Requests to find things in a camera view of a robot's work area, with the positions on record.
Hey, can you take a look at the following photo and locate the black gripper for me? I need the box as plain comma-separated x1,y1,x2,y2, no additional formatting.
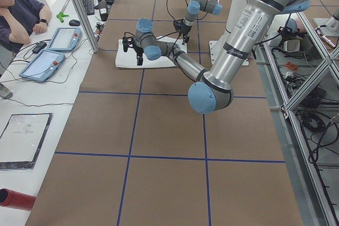
182,24,192,45
133,44,144,66

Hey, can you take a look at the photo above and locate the white long-sleeve printed shirt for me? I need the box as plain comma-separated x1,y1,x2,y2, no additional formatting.
115,32,188,69

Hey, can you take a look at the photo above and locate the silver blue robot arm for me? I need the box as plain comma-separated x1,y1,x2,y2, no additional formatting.
180,0,222,44
133,0,310,114

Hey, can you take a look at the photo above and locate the black computer mouse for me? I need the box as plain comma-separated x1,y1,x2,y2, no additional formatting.
68,19,81,26

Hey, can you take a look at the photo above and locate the upper blue teach pendant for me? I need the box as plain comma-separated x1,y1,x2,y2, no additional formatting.
47,27,82,52

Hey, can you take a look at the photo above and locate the blue teach pendant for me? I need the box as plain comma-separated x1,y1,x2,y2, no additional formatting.
19,50,65,82
47,27,82,52

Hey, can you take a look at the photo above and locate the black keyboard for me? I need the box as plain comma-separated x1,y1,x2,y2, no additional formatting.
81,0,95,15

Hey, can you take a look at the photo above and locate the green plastic tool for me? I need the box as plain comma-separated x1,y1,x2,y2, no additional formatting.
56,12,69,23

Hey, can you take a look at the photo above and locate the lower blue teach pendant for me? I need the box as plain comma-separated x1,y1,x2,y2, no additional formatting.
19,50,65,82

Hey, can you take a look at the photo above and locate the black power adapter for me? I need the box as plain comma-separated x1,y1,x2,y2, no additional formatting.
32,41,47,54

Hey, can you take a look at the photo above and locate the seated person dark shirt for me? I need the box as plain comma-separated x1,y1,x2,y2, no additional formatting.
0,0,52,100

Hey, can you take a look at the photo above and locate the red cylinder bottle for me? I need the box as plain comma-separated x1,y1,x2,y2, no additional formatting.
1,188,36,211

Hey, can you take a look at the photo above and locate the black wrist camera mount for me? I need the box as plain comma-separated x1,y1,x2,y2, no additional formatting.
173,19,184,32
122,32,135,52

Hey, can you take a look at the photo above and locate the aluminium frame post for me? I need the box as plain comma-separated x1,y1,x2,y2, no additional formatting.
72,0,99,53

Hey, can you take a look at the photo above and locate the aluminium side frame rail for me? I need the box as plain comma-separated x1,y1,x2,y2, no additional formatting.
255,6,338,225

